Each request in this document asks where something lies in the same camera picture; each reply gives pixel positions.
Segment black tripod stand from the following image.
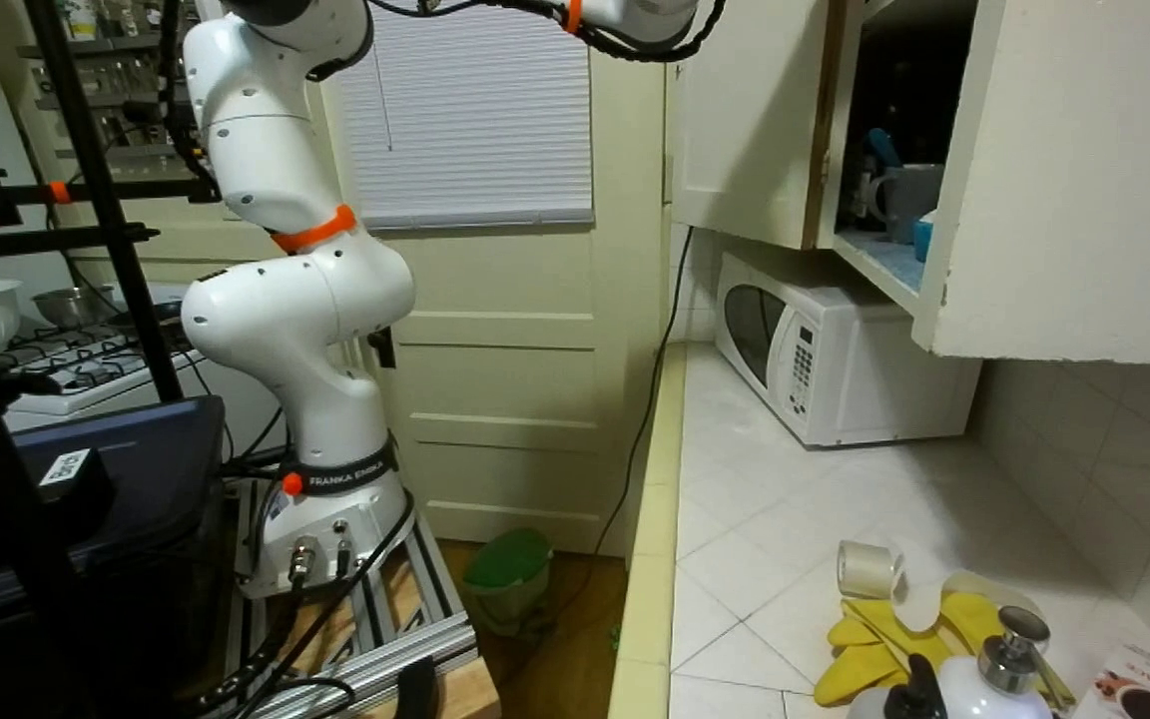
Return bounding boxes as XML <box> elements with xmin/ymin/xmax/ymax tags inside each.
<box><xmin>0</xmin><ymin>0</ymin><xmax>228</xmax><ymax>719</ymax></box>

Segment open white cabinet door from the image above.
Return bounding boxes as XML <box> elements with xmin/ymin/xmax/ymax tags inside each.
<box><xmin>920</xmin><ymin>0</ymin><xmax>1150</xmax><ymax>373</ymax></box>

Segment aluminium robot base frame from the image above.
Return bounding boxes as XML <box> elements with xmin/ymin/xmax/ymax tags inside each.
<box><xmin>215</xmin><ymin>509</ymin><xmax>488</xmax><ymax>719</ymax></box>

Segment background shelf with jars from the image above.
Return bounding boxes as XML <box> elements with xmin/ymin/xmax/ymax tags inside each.
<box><xmin>21</xmin><ymin>0</ymin><xmax>206</xmax><ymax>188</ymax></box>

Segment green waste bin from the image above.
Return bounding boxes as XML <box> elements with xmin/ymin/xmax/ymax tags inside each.
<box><xmin>456</xmin><ymin>523</ymin><xmax>560</xmax><ymax>642</ymax></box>

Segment white microwave oven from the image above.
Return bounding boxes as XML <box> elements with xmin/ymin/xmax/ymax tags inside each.
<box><xmin>709</xmin><ymin>248</ymin><xmax>986</xmax><ymax>453</ymax></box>

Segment chrome top white dispenser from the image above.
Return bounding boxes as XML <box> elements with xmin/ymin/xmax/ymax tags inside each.
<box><xmin>931</xmin><ymin>627</ymin><xmax>1062</xmax><ymax>719</ymax></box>

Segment clear packing tape roll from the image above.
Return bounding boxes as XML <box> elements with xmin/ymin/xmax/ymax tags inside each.
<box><xmin>831</xmin><ymin>535</ymin><xmax>910</xmax><ymax>603</ymax></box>

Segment grey mug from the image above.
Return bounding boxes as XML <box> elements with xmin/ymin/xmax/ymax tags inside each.
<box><xmin>869</xmin><ymin>160</ymin><xmax>946</xmax><ymax>248</ymax></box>

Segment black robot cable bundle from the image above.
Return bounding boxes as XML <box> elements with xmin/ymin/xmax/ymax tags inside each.
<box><xmin>369</xmin><ymin>0</ymin><xmax>730</xmax><ymax>68</ymax></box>

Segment yellow rubber glove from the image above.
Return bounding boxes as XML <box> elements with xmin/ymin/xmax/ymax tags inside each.
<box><xmin>810</xmin><ymin>597</ymin><xmax>954</xmax><ymax>710</ymax></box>
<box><xmin>931</xmin><ymin>587</ymin><xmax>1004</xmax><ymax>659</ymax></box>

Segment closed white cabinet door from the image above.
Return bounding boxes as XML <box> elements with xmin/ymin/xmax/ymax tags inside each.
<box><xmin>662</xmin><ymin>0</ymin><xmax>833</xmax><ymax>256</ymax></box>

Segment white door blinds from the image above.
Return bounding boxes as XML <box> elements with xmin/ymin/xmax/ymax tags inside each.
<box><xmin>319</xmin><ymin>0</ymin><xmax>598</xmax><ymax>238</ymax></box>

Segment open cabinet with shelves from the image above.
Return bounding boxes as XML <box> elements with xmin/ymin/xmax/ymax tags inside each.
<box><xmin>814</xmin><ymin>0</ymin><xmax>1004</xmax><ymax>320</ymax></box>

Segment cream panelled door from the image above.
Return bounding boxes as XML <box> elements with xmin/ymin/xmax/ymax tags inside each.
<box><xmin>380</xmin><ymin>53</ymin><xmax>674</xmax><ymax>553</ymax></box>

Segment black power cable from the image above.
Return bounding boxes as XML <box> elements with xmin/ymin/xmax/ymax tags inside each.
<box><xmin>589</xmin><ymin>222</ymin><xmax>697</xmax><ymax>559</ymax></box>

